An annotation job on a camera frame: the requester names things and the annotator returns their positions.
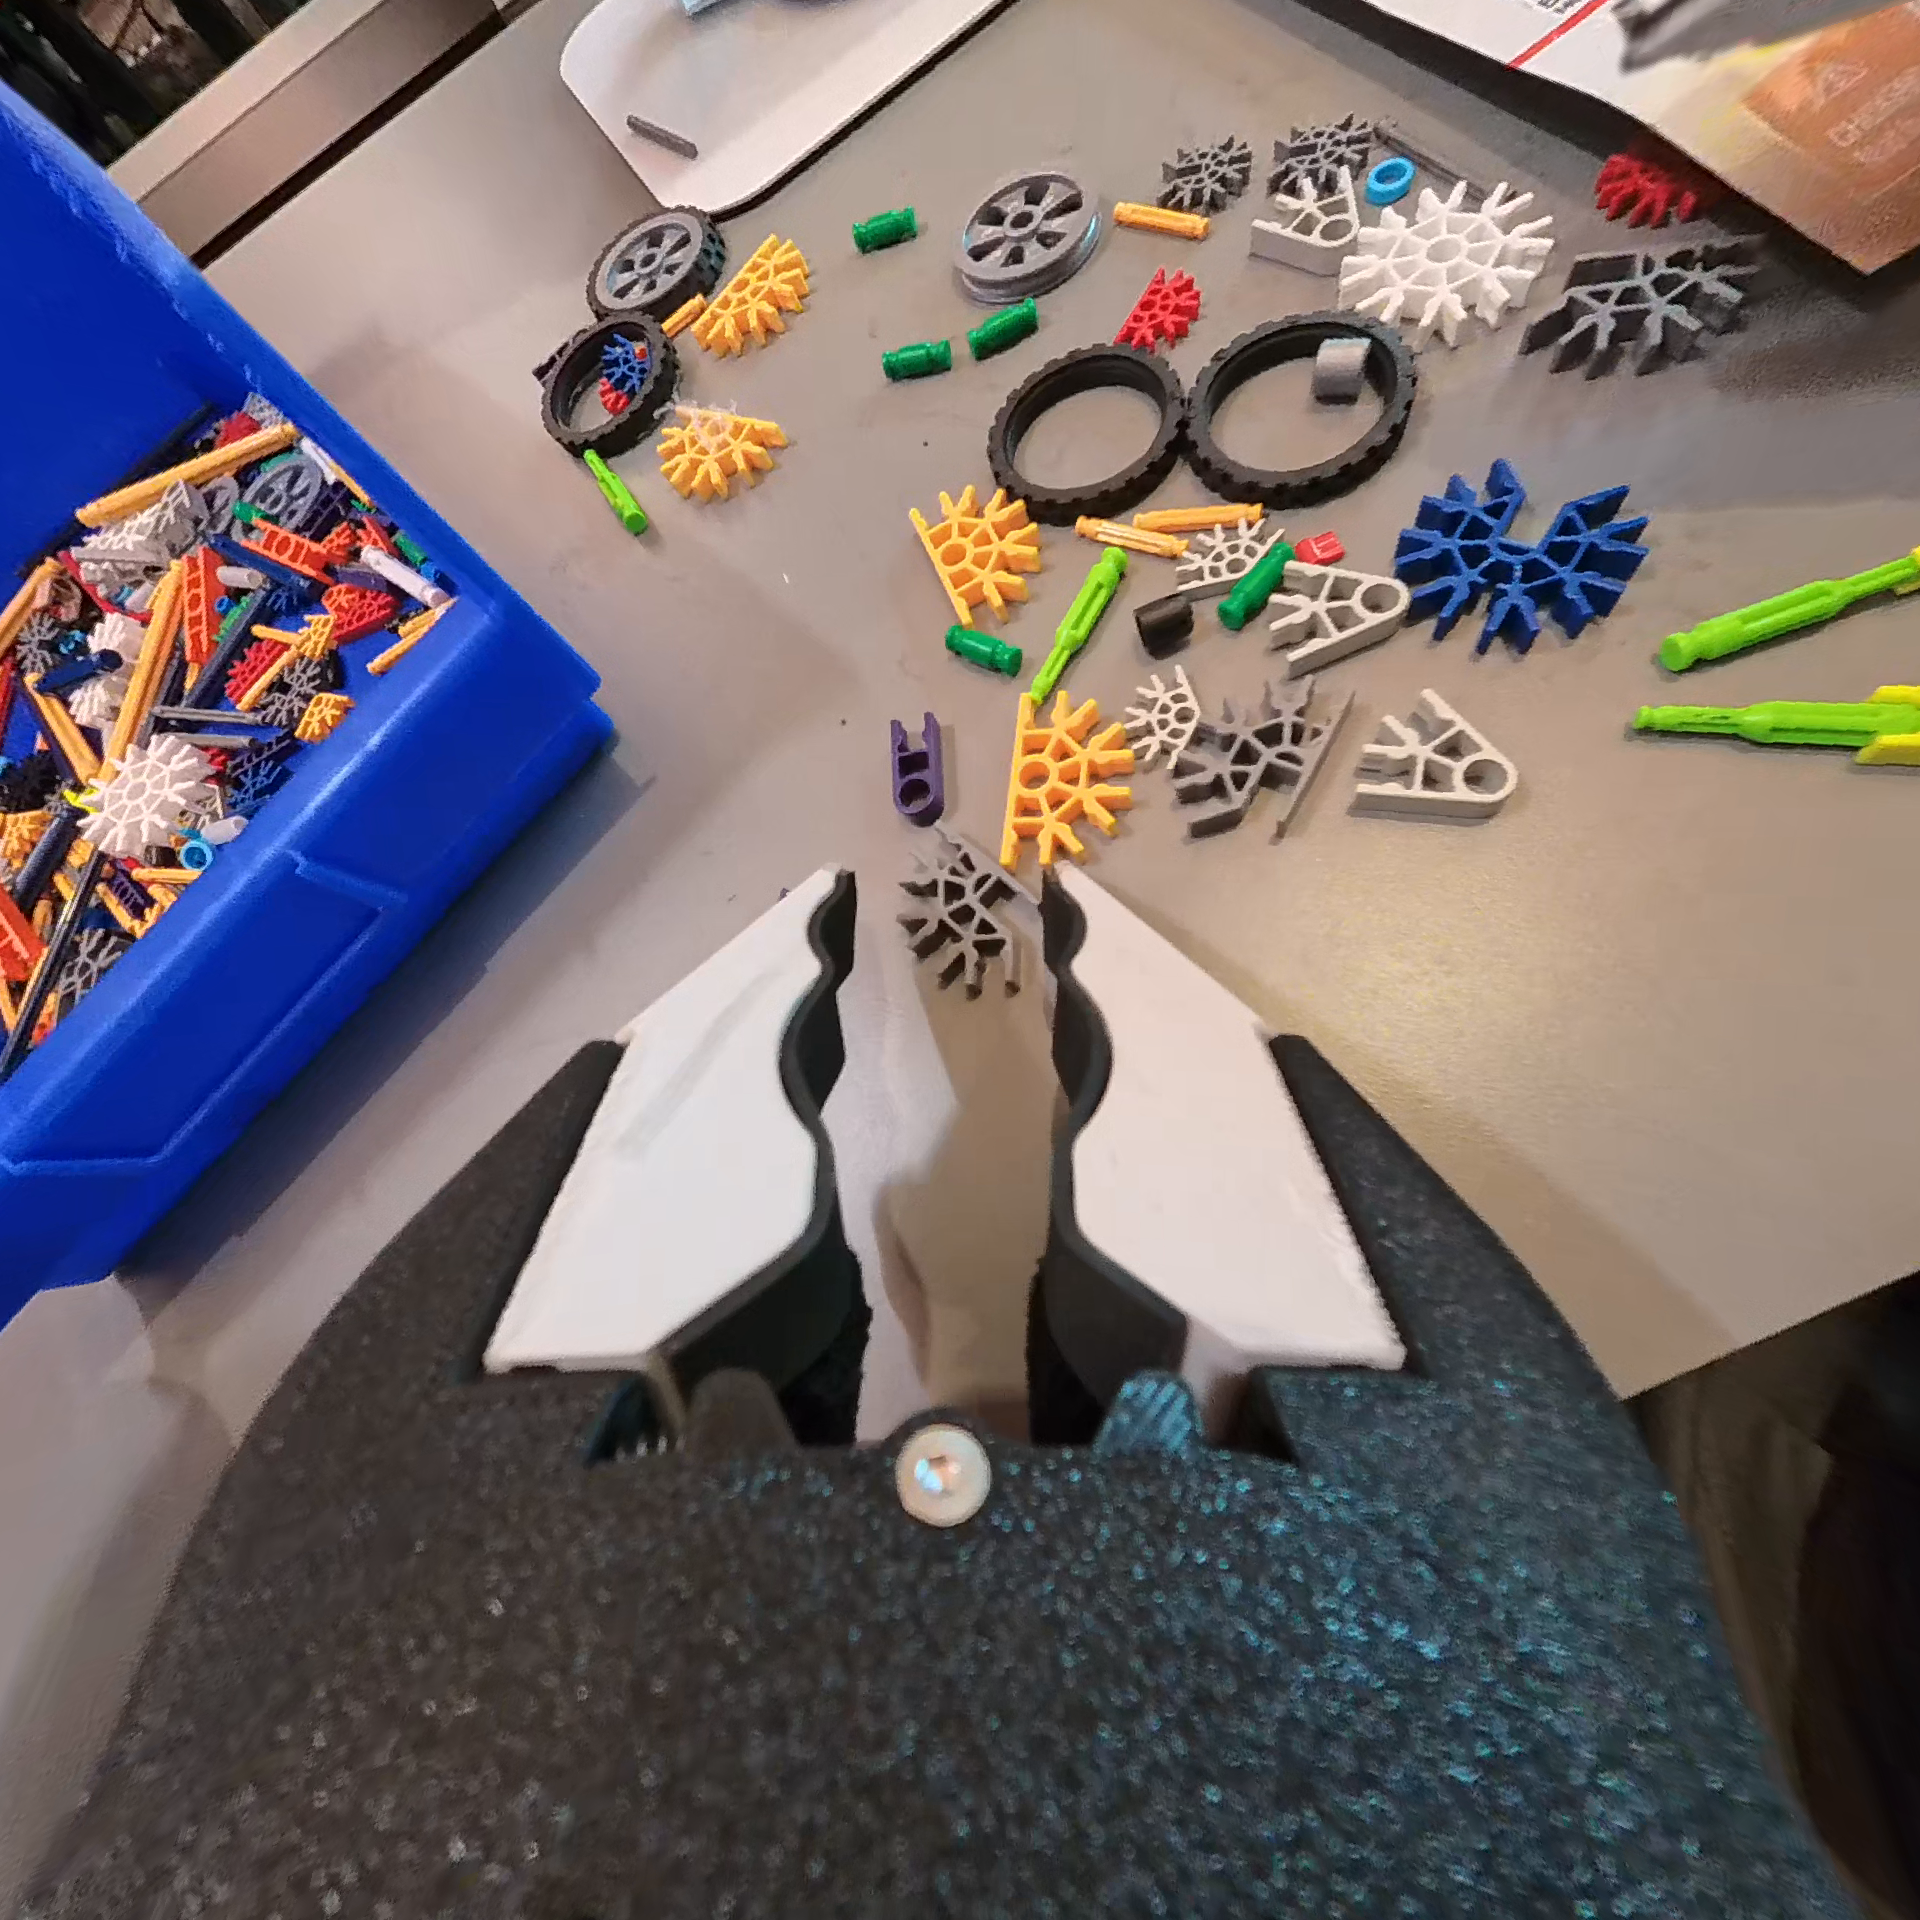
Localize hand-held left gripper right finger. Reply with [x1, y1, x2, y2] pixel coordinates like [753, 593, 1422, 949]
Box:
[1028, 866, 1409, 1450]

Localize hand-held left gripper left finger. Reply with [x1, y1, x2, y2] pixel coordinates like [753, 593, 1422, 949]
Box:
[483, 865, 875, 1450]

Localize blue plastic bin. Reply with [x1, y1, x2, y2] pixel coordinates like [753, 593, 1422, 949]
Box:
[0, 82, 617, 1329]

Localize yellow fan connector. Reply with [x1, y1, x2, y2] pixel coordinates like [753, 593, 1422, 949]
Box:
[657, 403, 788, 502]
[691, 235, 817, 360]
[998, 690, 1135, 868]
[909, 488, 1044, 625]

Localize dark grey fan connector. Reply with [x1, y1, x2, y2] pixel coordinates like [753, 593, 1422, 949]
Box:
[1170, 680, 1354, 841]

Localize small white fan connector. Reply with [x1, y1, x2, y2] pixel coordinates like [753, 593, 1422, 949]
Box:
[1175, 520, 1284, 601]
[1123, 664, 1205, 770]

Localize light grey wedge connector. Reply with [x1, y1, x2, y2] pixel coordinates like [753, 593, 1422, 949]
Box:
[1350, 690, 1519, 826]
[1247, 176, 1365, 280]
[1267, 563, 1412, 676]

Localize blue double snowflake connector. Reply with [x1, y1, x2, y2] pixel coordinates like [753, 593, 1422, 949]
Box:
[1391, 460, 1652, 656]

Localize pile of toy construction pieces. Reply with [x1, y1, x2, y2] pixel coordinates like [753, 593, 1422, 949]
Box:
[0, 398, 460, 1081]

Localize long lime green rod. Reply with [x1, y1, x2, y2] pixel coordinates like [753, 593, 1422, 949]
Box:
[1657, 546, 1920, 674]
[1631, 698, 1920, 748]

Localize empty black tyre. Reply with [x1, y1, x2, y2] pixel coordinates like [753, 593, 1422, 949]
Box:
[987, 344, 1191, 512]

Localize black tyre holding small pieces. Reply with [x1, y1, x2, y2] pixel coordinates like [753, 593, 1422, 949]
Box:
[537, 316, 682, 460]

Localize red fan connector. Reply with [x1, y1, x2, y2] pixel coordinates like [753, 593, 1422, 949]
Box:
[1594, 147, 1713, 227]
[1114, 268, 1205, 355]

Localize grey wheel with black tyre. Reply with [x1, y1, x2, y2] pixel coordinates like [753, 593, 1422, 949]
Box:
[588, 209, 730, 325]

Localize grey pulley wheel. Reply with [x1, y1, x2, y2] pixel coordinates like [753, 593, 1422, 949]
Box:
[950, 169, 1103, 306]

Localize large white snowflake connector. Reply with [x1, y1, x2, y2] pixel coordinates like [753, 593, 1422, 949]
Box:
[1338, 181, 1556, 350]

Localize large dark grey connector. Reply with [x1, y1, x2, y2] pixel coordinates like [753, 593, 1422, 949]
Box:
[1519, 237, 1764, 377]

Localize dark grey snowflake connector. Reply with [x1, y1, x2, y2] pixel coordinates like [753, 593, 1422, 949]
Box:
[1268, 115, 1378, 202]
[1158, 137, 1258, 214]

